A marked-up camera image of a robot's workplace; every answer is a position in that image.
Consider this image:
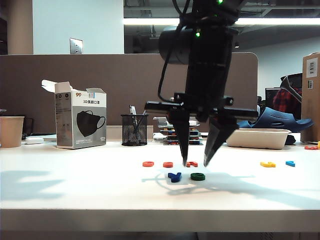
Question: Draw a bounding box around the brown paper cup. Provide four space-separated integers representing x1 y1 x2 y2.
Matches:
0 115 26 149

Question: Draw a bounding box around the grey black office chair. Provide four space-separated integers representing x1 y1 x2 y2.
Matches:
279 72 304 103

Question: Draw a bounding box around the grey face mask box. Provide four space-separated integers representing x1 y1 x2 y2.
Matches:
41 79 108 150

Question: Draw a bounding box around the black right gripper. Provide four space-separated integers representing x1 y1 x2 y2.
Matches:
144 92 259 168

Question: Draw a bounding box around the brown cardboard box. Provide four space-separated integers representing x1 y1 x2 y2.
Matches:
300 51 320 143

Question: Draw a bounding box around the blue letter y magnet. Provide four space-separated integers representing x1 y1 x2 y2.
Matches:
167 171 183 183

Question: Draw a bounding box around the white earbuds case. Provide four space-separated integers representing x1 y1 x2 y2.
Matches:
24 136 45 145

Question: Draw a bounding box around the brown desk partition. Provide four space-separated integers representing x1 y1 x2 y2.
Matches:
0 51 259 141

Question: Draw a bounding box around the silver wall plate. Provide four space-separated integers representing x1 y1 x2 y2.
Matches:
69 37 84 55

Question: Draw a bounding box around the beige pulp tray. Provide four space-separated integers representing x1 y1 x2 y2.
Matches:
225 128 293 151

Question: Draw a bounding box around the person in red plaid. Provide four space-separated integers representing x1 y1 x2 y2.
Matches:
272 87 303 120

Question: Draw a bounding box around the clear plastic box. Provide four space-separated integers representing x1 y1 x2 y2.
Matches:
152 115 201 129

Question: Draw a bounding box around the black camera cable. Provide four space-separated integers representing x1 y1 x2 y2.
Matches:
157 0 192 104

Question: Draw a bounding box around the white ceiling light strip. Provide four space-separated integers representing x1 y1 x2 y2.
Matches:
123 17 320 26

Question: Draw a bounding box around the silver black pen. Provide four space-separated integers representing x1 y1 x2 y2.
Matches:
129 104 139 135
134 109 149 135

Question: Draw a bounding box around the black mesh pen holder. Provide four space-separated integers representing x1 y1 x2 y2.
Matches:
120 114 149 147

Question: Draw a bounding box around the white labelled packet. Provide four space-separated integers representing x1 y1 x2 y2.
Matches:
163 120 200 127

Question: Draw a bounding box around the green letter e magnet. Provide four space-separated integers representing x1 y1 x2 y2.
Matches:
189 172 207 182

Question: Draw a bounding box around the black monitor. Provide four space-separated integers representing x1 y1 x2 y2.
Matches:
264 87 281 110

